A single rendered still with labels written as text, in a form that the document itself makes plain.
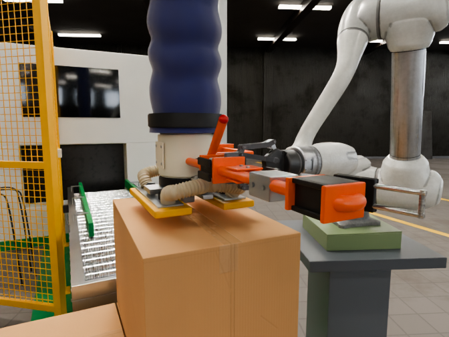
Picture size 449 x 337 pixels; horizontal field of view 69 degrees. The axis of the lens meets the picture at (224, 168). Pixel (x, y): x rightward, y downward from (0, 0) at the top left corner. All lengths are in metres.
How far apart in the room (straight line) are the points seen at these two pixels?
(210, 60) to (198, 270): 0.55
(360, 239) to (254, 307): 0.61
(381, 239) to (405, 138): 0.38
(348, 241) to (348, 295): 0.24
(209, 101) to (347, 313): 1.00
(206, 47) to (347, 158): 0.49
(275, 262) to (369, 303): 0.73
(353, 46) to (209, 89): 0.50
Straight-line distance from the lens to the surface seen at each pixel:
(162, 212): 0.84
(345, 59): 1.15
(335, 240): 1.31
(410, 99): 1.28
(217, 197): 0.96
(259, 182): 0.58
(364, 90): 13.30
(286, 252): 0.86
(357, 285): 1.46
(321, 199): 0.44
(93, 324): 1.31
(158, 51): 0.96
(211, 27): 0.97
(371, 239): 1.37
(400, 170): 1.32
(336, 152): 0.92
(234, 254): 0.78
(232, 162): 0.75
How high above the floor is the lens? 1.21
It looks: 7 degrees down
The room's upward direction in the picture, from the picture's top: straight up
